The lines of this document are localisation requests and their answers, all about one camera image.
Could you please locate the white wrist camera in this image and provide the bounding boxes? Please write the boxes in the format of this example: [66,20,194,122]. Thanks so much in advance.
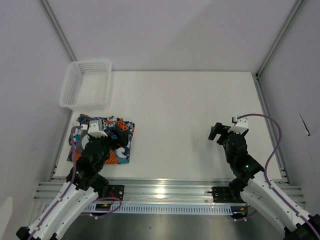
[228,116,249,135]
[80,120,108,138]

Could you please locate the white slotted cable duct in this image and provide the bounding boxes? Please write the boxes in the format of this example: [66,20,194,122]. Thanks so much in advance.
[83,202,247,216]

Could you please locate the aluminium frame post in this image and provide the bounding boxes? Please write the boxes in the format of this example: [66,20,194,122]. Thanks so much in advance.
[38,0,77,62]
[255,0,308,80]

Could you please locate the aluminium mounting rail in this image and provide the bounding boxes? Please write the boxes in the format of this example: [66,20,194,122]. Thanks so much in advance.
[33,178,306,207]

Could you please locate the right aluminium frame post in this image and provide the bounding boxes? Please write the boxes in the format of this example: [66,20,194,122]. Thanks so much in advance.
[255,0,308,80]

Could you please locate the left aluminium frame post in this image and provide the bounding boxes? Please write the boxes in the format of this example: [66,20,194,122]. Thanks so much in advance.
[38,0,77,62]

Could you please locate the white plastic basket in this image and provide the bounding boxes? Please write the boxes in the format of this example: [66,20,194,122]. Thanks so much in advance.
[58,59,113,112]

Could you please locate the blue orange patterned shorts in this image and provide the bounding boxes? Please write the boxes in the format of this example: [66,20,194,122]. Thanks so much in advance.
[67,114,135,169]

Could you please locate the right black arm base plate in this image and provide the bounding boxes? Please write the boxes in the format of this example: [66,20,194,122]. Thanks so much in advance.
[207,186,244,204]

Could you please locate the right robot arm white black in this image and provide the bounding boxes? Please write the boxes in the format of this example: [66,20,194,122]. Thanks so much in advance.
[208,120,320,240]

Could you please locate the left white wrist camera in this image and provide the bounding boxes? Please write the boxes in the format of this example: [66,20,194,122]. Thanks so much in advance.
[80,120,108,138]

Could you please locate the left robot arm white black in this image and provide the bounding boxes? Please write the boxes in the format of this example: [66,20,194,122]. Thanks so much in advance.
[16,127,130,240]

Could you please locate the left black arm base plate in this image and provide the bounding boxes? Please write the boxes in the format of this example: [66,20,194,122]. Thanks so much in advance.
[105,184,125,201]

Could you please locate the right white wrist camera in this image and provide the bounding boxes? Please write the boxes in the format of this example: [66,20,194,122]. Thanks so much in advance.
[228,116,249,135]

